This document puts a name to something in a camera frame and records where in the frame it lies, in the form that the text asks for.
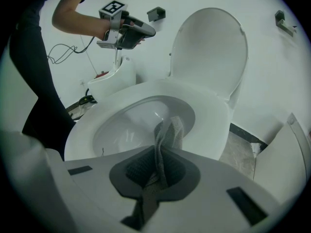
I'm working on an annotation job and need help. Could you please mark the white ceramic urinal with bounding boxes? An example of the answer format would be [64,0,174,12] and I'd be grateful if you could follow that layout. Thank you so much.
[86,55,137,102]

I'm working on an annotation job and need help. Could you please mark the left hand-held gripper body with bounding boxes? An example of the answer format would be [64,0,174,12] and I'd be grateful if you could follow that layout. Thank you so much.
[96,0,129,50]

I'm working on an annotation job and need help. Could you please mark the white toilet bowl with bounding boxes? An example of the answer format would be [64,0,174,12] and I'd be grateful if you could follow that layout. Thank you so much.
[64,78,231,162]
[93,86,242,161]

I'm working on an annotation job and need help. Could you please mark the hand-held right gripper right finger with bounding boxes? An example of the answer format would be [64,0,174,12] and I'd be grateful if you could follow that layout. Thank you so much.
[145,146,285,233]

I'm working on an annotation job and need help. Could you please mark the grey wiping cloth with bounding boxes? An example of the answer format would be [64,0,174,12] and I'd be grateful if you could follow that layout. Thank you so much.
[131,116,186,228]

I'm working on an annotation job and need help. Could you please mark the person's black trousers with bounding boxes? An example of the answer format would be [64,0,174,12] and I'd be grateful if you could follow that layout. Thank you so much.
[9,24,76,162]

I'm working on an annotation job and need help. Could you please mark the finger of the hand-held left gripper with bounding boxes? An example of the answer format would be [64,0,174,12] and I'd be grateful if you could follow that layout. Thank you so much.
[122,15,156,37]
[116,25,147,50]

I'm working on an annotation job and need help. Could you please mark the dark grey paper holder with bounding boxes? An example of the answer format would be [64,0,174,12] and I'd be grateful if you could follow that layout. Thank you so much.
[146,6,167,22]
[275,10,298,37]

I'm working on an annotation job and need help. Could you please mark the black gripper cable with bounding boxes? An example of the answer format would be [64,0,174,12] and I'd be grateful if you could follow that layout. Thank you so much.
[47,34,98,65]

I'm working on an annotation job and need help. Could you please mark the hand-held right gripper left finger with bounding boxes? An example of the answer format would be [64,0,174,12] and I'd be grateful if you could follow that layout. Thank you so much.
[64,145,156,222]

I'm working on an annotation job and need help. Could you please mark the white flush pipe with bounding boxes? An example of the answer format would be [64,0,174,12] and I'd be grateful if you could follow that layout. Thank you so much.
[112,48,122,70]

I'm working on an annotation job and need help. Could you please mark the white toilet lid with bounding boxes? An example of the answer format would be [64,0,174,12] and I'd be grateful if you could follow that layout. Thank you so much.
[168,7,249,102]

